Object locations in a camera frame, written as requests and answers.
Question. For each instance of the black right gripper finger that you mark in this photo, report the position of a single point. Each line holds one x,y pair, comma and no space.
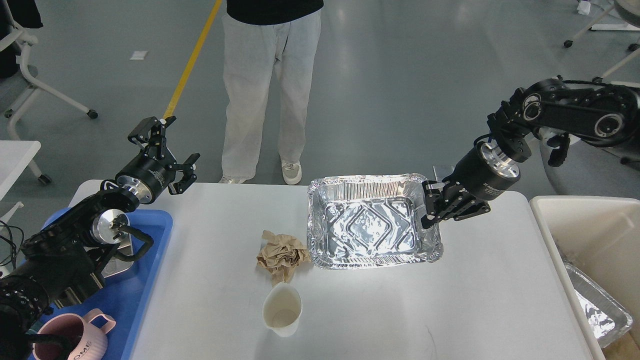
435,203
462,206

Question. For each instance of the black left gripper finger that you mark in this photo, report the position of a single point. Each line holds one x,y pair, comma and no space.
150,136
187,169

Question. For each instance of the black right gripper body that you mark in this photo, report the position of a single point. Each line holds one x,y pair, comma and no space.
485,171

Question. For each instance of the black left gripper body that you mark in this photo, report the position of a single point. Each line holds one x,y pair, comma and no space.
146,177

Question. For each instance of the aluminium foil tray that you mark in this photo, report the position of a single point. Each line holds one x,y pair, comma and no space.
369,221

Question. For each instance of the white paper cup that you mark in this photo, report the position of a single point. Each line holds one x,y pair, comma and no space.
282,309

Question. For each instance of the pink ribbed HOME mug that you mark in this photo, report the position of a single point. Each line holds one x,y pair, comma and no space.
86,335

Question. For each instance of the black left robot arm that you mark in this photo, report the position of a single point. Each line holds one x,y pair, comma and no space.
64,261

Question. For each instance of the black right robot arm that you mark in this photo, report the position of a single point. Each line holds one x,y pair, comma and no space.
603,115

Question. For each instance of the clear floor plate left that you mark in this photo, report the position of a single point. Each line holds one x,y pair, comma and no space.
442,171

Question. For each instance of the blue plastic tray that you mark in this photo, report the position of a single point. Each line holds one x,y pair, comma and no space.
126,295

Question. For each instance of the crumpled brown paper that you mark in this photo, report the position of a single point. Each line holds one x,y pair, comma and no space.
281,256

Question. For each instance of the beige plastic bin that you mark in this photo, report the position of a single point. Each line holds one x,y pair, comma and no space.
600,236

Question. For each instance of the white side table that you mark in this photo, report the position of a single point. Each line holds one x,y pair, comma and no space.
15,155

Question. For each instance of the person in white trousers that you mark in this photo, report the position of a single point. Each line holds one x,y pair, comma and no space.
265,39

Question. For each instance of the white chair legs top right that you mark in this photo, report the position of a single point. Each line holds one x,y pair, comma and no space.
607,51

